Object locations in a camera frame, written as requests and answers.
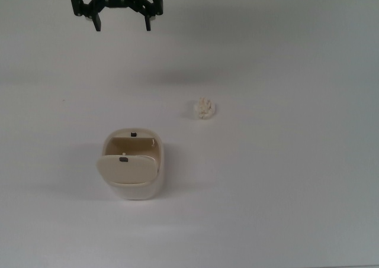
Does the crumpled white paper trash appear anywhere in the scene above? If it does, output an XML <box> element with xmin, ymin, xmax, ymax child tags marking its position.
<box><xmin>192</xmin><ymin>96</ymin><xmax>216</xmax><ymax>120</ymax></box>

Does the small cream lidded bin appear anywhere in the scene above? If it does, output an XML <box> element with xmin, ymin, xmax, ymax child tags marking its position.
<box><xmin>96</xmin><ymin>128</ymin><xmax>165</xmax><ymax>202</ymax></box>

